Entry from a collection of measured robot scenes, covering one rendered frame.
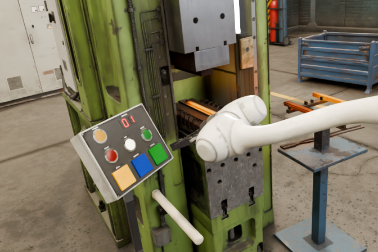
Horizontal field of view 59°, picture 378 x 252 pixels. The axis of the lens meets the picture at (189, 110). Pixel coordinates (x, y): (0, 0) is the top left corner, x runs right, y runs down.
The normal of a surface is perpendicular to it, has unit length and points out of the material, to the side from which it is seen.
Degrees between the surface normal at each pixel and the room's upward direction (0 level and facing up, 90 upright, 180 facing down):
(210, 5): 90
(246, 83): 90
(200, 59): 90
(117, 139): 60
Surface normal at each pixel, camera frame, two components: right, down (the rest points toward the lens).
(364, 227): -0.11, -0.93
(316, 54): -0.77, 0.28
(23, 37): 0.57, 0.22
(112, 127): 0.66, -0.37
